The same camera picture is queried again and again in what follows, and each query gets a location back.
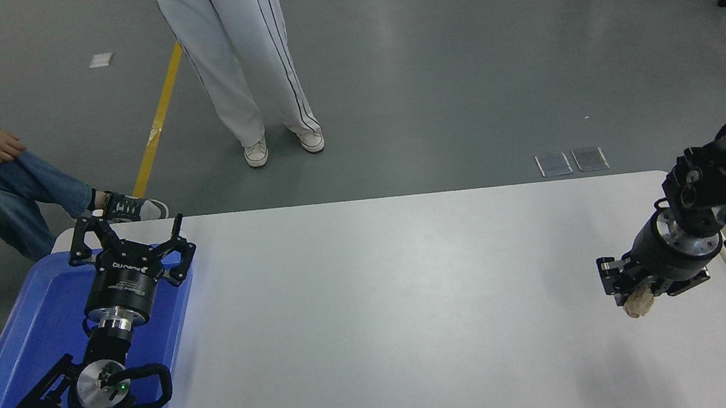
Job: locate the tan paper ball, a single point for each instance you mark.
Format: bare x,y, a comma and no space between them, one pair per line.
639,305

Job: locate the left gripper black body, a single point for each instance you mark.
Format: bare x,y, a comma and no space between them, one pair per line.
120,287

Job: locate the grey metal floor plate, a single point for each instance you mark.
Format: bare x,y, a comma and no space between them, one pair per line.
590,158
553,164

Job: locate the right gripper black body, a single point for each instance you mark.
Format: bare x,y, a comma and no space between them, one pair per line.
652,258

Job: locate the blue plastic tray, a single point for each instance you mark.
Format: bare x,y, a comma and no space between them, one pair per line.
31,340

